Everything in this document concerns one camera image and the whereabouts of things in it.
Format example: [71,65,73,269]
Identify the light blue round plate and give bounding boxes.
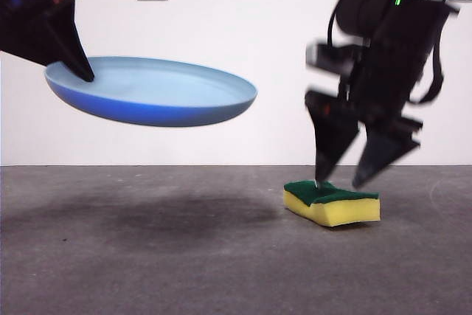
[44,55,258,128]

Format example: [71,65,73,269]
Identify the black cable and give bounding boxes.
[325,0,374,49]
[408,4,445,106]

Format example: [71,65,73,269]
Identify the pale grey camera box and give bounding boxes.
[305,39,366,77]

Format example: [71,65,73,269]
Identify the yellow sponge with green pad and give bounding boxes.
[282,179,381,228]

